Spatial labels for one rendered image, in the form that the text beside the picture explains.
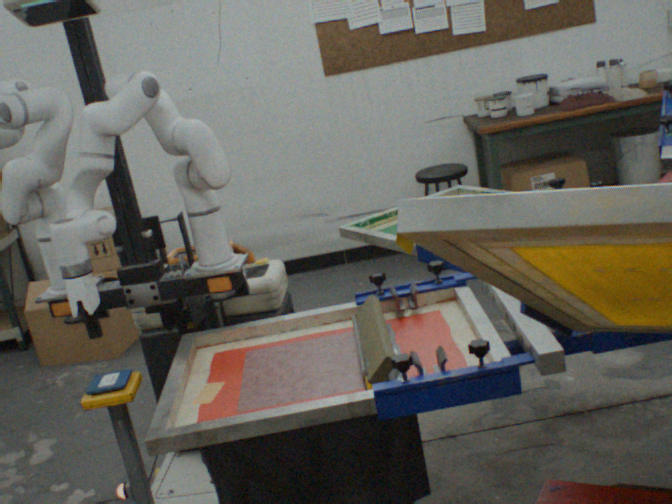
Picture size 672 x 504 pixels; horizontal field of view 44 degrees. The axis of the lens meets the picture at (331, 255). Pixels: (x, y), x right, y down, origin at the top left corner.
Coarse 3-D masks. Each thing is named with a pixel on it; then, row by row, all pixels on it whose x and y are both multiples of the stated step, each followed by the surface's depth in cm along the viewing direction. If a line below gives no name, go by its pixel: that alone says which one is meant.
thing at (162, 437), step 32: (448, 288) 223; (288, 320) 223; (320, 320) 224; (480, 320) 198; (192, 352) 218; (160, 416) 181; (256, 416) 172; (288, 416) 171; (320, 416) 171; (352, 416) 172; (160, 448) 172
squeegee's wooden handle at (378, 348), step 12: (372, 300) 212; (360, 312) 215; (372, 312) 205; (360, 324) 209; (372, 324) 199; (384, 324) 198; (372, 336) 194; (384, 336) 189; (372, 348) 189; (384, 348) 182; (372, 360) 184; (384, 360) 178; (372, 372) 180; (384, 372) 179; (372, 384) 179
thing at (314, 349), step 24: (432, 312) 218; (312, 336) 218; (336, 336) 215; (408, 336) 206; (432, 336) 203; (216, 360) 215; (240, 360) 212; (264, 360) 209; (288, 360) 206; (312, 360) 203; (336, 360) 200
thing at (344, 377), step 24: (432, 360) 190; (456, 360) 188; (240, 384) 198; (264, 384) 195; (288, 384) 193; (312, 384) 190; (336, 384) 188; (360, 384) 186; (216, 408) 188; (240, 408) 185; (264, 408) 183
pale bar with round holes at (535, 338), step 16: (496, 288) 202; (496, 304) 202; (512, 304) 190; (512, 320) 185; (528, 320) 180; (528, 336) 172; (544, 336) 171; (528, 352) 174; (544, 352) 164; (560, 352) 164; (544, 368) 165; (560, 368) 165
